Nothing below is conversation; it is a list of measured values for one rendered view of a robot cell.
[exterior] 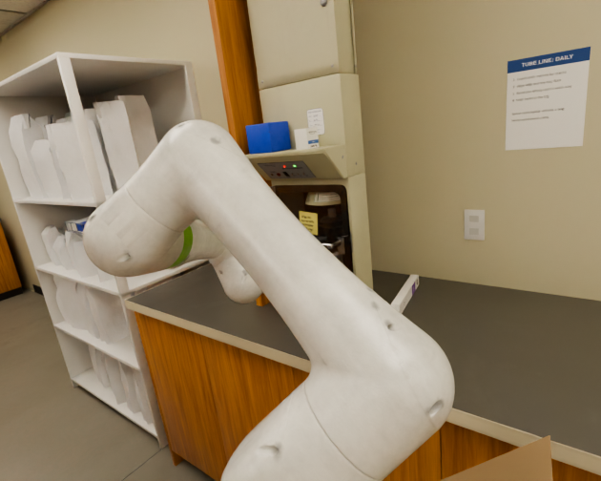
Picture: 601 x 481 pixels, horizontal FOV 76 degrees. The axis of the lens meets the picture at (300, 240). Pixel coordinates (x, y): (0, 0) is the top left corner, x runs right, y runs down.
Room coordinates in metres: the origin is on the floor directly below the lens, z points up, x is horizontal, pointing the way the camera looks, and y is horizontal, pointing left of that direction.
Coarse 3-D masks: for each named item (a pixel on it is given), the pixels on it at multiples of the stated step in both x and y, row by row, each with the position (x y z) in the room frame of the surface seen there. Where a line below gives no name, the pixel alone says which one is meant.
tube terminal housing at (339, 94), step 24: (264, 96) 1.38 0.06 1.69; (288, 96) 1.32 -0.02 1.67; (312, 96) 1.26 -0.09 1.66; (336, 96) 1.21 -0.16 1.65; (264, 120) 1.39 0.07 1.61; (288, 120) 1.33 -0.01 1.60; (336, 120) 1.21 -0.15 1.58; (360, 120) 1.27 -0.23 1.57; (336, 144) 1.22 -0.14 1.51; (360, 144) 1.26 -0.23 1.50; (360, 168) 1.26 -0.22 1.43; (360, 192) 1.25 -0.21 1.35; (360, 216) 1.24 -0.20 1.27; (360, 240) 1.23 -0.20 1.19; (360, 264) 1.22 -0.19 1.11
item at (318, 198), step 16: (288, 192) 1.34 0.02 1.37; (304, 192) 1.29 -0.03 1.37; (320, 192) 1.25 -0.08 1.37; (336, 192) 1.21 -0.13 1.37; (288, 208) 1.34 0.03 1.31; (304, 208) 1.30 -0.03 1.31; (320, 208) 1.26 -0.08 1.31; (336, 208) 1.22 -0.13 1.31; (320, 224) 1.26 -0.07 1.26; (336, 224) 1.22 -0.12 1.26; (336, 256) 1.23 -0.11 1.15; (352, 272) 1.19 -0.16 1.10
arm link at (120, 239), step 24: (120, 192) 0.57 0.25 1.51; (96, 216) 0.56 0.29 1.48; (120, 216) 0.54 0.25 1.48; (144, 216) 0.54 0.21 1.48; (96, 240) 0.54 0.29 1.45; (120, 240) 0.54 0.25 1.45; (144, 240) 0.54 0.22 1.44; (168, 240) 0.57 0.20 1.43; (192, 240) 0.70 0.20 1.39; (96, 264) 0.55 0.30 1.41; (120, 264) 0.54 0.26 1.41; (144, 264) 0.56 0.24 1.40; (168, 264) 0.63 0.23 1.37
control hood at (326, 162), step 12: (252, 156) 1.28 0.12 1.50; (264, 156) 1.25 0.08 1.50; (276, 156) 1.22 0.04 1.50; (288, 156) 1.19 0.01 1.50; (300, 156) 1.17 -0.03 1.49; (312, 156) 1.14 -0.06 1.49; (324, 156) 1.12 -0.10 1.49; (336, 156) 1.15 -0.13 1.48; (312, 168) 1.20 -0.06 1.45; (324, 168) 1.17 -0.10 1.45; (336, 168) 1.15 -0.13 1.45
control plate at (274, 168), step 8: (264, 168) 1.31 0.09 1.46; (272, 168) 1.29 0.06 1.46; (280, 168) 1.27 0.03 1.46; (288, 168) 1.25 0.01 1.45; (296, 168) 1.23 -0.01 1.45; (304, 168) 1.21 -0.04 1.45; (272, 176) 1.33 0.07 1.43; (280, 176) 1.31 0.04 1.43; (296, 176) 1.27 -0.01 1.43; (304, 176) 1.25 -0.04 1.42; (312, 176) 1.23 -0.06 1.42
